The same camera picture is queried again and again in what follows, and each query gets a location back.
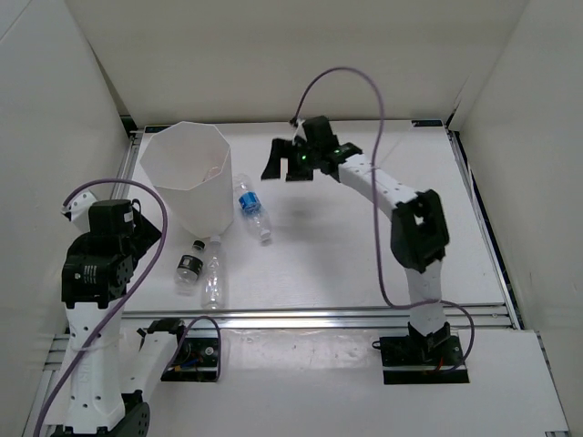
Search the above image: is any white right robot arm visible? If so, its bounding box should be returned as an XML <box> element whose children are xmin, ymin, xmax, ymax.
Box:
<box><xmin>261</xmin><ymin>116</ymin><xmax>450</xmax><ymax>364</ymax></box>

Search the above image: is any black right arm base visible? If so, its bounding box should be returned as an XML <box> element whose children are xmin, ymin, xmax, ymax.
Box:
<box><xmin>372</xmin><ymin>336</ymin><xmax>470</xmax><ymax>385</ymax></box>

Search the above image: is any black label plastic bottle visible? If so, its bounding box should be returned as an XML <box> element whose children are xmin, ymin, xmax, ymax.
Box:
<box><xmin>174</xmin><ymin>239</ymin><xmax>206</xmax><ymax>295</ymax></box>

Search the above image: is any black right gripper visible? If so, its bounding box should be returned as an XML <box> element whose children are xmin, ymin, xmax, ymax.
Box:
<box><xmin>261</xmin><ymin>137</ymin><xmax>322</xmax><ymax>181</ymax></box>

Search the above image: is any aluminium frame rail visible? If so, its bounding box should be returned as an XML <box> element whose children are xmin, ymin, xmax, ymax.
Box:
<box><xmin>45</xmin><ymin>122</ymin><xmax>520</xmax><ymax>437</ymax></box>

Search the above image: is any blue label plastic bottle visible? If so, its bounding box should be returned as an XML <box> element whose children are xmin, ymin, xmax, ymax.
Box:
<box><xmin>233</xmin><ymin>174</ymin><xmax>271</xmax><ymax>243</ymax></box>

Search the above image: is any red label plastic bottle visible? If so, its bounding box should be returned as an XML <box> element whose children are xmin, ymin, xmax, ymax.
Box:
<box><xmin>204</xmin><ymin>167</ymin><xmax>222</xmax><ymax>180</ymax></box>

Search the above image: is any white octagonal bin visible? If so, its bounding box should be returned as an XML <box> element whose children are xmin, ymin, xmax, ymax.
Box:
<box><xmin>140</xmin><ymin>121</ymin><xmax>234</xmax><ymax>238</ymax></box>

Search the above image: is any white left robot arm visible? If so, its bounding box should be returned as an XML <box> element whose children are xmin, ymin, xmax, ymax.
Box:
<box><xmin>33</xmin><ymin>178</ymin><xmax>191</xmax><ymax>436</ymax></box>

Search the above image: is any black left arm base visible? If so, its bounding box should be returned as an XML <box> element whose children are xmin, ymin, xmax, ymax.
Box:
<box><xmin>160</xmin><ymin>315</ymin><xmax>222</xmax><ymax>383</ymax></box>

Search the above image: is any clear unlabeled plastic bottle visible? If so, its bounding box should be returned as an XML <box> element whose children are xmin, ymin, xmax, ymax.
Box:
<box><xmin>201</xmin><ymin>236</ymin><xmax>228</xmax><ymax>310</ymax></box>

